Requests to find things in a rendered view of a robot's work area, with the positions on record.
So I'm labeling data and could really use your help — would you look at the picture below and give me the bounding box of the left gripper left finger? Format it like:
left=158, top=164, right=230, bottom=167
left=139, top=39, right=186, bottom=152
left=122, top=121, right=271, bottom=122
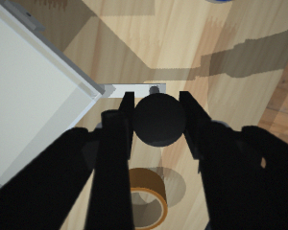
left=0, top=91, right=135, bottom=230

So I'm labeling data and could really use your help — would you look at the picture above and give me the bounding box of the brown tape roll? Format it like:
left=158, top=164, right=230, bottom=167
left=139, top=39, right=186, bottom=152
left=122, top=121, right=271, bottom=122
left=129, top=168, right=168, bottom=230

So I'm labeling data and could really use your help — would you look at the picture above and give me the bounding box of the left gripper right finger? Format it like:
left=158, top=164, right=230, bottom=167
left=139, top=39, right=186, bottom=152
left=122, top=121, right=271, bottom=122
left=179, top=91, right=288, bottom=230

